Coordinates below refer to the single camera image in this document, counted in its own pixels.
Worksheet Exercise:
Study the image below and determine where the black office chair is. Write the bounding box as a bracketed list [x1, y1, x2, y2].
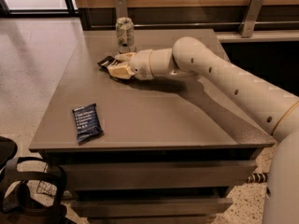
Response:
[0, 136, 77, 224]

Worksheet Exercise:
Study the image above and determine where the lower grey drawer front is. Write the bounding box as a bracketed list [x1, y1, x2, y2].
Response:
[71, 198, 233, 217]

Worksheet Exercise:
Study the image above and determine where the white green soda can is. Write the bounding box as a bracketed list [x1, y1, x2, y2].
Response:
[116, 17, 135, 53]

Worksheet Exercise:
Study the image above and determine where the upper grey drawer front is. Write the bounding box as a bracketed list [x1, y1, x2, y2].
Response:
[63, 161, 257, 190]

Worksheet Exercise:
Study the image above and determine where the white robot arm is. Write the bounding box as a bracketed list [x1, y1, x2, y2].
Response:
[107, 36, 299, 224]

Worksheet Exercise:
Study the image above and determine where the left metal wall bracket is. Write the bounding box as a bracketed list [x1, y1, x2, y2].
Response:
[114, 0, 128, 19]

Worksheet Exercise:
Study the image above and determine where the right metal wall bracket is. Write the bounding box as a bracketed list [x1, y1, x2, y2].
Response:
[239, 0, 264, 38]

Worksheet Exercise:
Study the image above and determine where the blue rxbar snack bar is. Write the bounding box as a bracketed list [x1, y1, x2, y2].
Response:
[72, 104, 103, 144]

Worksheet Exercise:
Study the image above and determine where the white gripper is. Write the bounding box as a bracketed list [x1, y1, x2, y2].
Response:
[107, 49, 154, 80]

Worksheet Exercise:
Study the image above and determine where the black wire basket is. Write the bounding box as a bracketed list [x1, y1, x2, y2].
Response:
[36, 164, 57, 198]

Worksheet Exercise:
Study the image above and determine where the metal wall bracket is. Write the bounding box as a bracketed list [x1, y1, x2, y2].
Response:
[114, 0, 128, 19]
[239, 0, 264, 38]

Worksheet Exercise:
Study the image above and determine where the black rxbar chocolate bar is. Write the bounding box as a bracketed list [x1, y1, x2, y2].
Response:
[98, 56, 129, 80]

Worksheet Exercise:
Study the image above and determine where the grey drawer cabinet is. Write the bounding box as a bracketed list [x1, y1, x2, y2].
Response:
[30, 31, 273, 224]

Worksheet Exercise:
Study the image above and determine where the grey drawer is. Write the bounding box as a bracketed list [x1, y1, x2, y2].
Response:
[63, 161, 257, 190]
[71, 198, 233, 217]

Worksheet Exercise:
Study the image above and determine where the black white striped stick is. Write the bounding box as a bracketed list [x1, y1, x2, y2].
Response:
[247, 173, 269, 183]

